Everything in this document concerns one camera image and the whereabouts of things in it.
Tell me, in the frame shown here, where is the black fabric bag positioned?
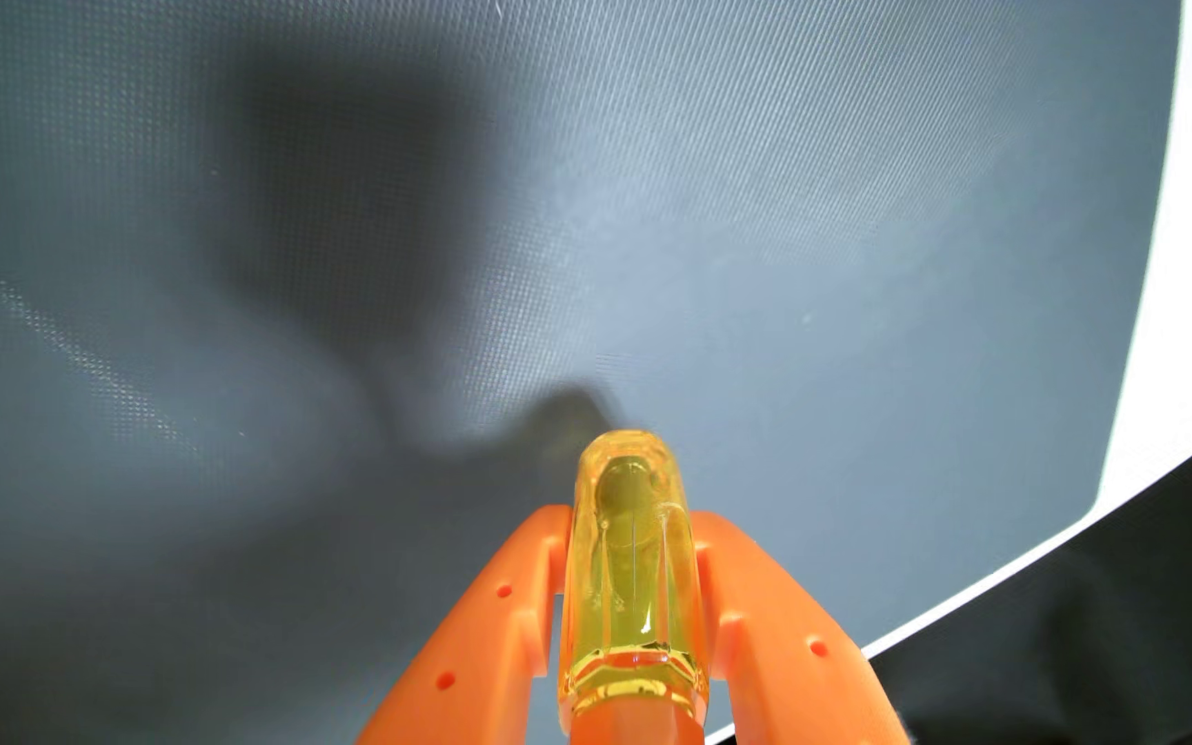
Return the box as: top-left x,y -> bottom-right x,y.
718,408 -> 1192,745

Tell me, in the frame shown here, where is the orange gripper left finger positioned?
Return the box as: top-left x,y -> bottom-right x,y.
356,504 -> 575,745

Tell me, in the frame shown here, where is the yellow eyedrops bottle orange cap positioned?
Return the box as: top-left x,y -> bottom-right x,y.
557,429 -> 711,745

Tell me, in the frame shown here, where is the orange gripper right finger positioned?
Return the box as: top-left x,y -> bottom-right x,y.
692,510 -> 914,745

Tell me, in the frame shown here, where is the grey textured mat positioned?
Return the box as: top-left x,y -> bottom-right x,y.
0,0 -> 1185,745

